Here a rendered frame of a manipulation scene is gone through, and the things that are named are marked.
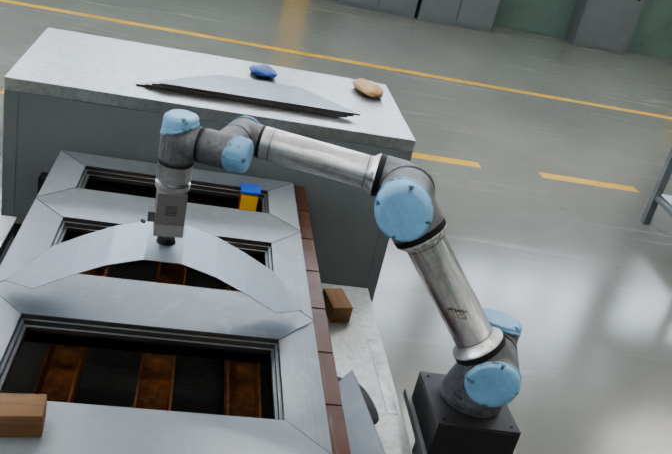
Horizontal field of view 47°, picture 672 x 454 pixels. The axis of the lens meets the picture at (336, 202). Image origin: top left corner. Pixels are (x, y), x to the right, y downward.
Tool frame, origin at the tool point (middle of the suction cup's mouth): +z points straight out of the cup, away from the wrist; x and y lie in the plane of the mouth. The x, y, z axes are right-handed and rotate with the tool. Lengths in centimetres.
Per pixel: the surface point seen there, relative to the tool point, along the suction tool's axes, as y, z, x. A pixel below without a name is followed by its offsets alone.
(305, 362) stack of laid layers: 19.8, 15.9, 31.8
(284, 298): 3.2, 10.3, 28.6
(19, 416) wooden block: 43, 11, -24
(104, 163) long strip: -74, 15, -16
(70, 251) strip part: -4.7, 5.8, -20.3
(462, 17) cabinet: -787, 88, 401
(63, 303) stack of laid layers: 1.6, 15.6, -20.8
